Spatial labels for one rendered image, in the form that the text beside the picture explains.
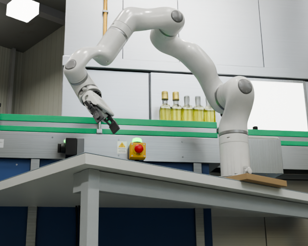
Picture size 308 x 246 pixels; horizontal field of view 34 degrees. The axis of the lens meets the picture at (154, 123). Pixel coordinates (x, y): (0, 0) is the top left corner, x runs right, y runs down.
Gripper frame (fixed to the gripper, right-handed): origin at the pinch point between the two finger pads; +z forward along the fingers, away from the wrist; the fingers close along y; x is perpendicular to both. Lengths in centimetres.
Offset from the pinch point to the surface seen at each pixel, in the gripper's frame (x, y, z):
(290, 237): -9, 138, 15
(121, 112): 10, 67, -67
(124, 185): 5.2, -1.9, 26.8
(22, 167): 51, 22, -40
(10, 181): 38.2, -9.1, -3.4
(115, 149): 17, 46, -31
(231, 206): -10, 47, 30
